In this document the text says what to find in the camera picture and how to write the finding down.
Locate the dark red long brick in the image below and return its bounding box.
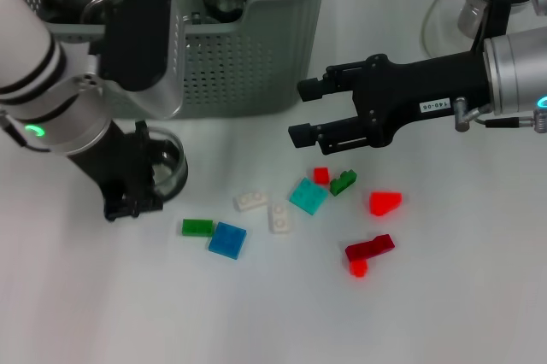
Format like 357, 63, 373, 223
344, 233, 397, 263

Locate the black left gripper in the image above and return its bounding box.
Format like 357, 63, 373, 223
70, 120, 164, 222

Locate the white two-stud brick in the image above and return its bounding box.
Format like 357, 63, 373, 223
268, 203, 296, 235
232, 191, 270, 212

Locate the teal square plate brick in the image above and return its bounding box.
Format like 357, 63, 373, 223
289, 176, 330, 216

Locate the gripper cable with plug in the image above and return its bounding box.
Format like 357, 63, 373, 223
452, 97, 547, 132
0, 109, 26, 150

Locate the glass teapot black handle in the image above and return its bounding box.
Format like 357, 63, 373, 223
421, 0, 535, 60

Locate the grey-green perforated storage bin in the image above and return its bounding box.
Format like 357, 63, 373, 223
0, 0, 338, 120

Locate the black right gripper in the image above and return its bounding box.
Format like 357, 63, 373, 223
289, 50, 497, 156

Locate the green stepped brick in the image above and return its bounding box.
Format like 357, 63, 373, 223
329, 169, 358, 197

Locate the left gripper cable with plug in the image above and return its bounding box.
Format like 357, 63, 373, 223
0, 109, 26, 150

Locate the green flat brick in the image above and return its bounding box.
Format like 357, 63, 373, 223
181, 218, 215, 238

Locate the blue square plate brick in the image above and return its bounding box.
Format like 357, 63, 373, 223
208, 221, 248, 261

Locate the orange-red wedge brick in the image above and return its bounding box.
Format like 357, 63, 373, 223
368, 191, 403, 217

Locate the right gripper cable with plug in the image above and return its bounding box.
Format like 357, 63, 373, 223
452, 97, 547, 132

